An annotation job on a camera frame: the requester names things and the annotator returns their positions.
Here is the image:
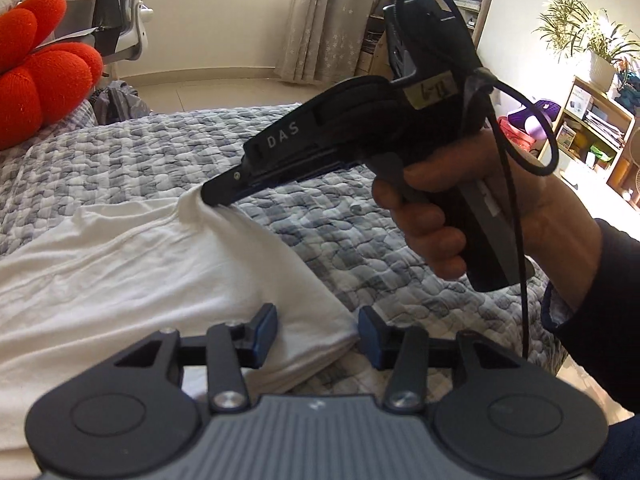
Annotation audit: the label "person's right forearm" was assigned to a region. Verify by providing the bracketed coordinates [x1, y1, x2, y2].
[542, 217, 640, 480]

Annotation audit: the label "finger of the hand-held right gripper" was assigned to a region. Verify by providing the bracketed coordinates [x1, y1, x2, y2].
[200, 157, 371, 207]

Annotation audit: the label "white office chair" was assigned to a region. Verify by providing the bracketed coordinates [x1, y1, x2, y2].
[30, 0, 153, 81]

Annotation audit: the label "red knit cushion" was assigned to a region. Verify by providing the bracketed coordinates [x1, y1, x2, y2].
[0, 0, 104, 151]

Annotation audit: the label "wooden shelf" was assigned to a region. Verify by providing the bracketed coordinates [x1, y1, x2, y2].
[357, 0, 496, 76]

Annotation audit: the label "grey backpack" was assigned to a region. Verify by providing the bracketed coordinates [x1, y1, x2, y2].
[91, 80, 151, 125]

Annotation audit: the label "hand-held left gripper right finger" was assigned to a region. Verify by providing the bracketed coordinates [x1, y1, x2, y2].
[359, 305, 526, 413]

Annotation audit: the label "beige star curtain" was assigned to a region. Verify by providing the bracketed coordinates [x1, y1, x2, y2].
[275, 0, 401, 86]

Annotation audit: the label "potted plant white pot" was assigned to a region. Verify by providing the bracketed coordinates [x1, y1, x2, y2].
[535, 0, 640, 93]

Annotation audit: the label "white pants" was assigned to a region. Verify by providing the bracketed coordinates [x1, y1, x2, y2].
[0, 187, 358, 480]

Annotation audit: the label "white paper sheet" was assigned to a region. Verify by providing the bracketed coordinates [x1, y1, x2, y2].
[50, 26, 98, 43]

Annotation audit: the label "low wooden shelf unit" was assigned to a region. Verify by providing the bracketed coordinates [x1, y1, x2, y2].
[540, 75, 640, 206]

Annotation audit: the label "black cable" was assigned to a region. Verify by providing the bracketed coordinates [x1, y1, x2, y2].
[395, 0, 558, 361]

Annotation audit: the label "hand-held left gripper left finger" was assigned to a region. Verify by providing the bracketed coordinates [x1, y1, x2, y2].
[112, 302, 279, 413]

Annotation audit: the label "person's right hand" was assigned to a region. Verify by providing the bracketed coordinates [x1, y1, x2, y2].
[371, 130, 603, 311]

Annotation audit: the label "purple plastic toy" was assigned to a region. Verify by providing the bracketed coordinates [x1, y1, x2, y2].
[497, 100, 563, 143]

